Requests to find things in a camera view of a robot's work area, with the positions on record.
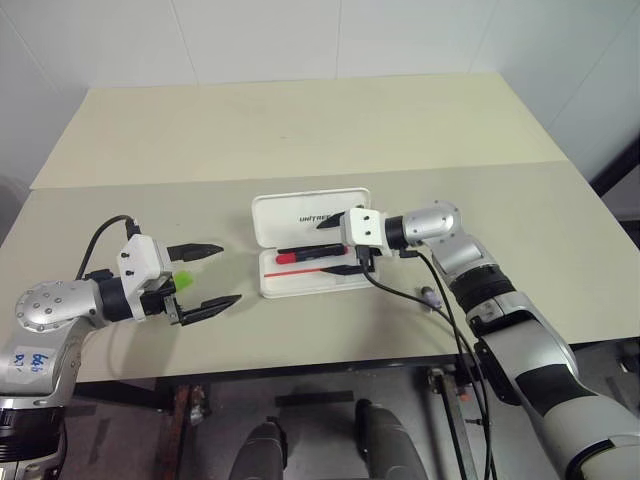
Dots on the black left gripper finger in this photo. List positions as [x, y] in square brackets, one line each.
[197, 251]
[212, 308]

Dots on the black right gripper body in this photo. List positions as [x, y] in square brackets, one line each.
[354, 255]

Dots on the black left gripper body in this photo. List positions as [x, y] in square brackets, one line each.
[159, 296]

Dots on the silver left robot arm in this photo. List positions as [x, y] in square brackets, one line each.
[50, 305]

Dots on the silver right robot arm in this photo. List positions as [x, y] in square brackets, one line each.
[525, 340]

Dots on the green marker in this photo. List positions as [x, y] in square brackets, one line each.
[183, 281]

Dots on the white open pencil case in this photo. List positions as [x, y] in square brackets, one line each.
[285, 210]

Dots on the red capped black marker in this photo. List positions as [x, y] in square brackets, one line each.
[287, 258]

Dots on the thin red stick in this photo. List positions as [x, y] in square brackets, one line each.
[295, 272]

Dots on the black flat bar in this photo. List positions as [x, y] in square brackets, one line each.
[314, 398]

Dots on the white label blue writing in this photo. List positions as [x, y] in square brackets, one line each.
[27, 362]

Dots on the dark grey rounded shape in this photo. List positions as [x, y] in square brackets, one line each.
[260, 452]
[390, 440]

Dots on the grey metal table leg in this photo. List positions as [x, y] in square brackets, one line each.
[452, 415]

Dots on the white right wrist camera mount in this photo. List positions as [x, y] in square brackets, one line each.
[365, 227]

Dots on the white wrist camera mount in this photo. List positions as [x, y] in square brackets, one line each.
[365, 227]
[137, 260]

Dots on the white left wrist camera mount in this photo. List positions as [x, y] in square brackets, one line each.
[137, 260]

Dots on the black metal frame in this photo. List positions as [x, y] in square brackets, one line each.
[617, 160]

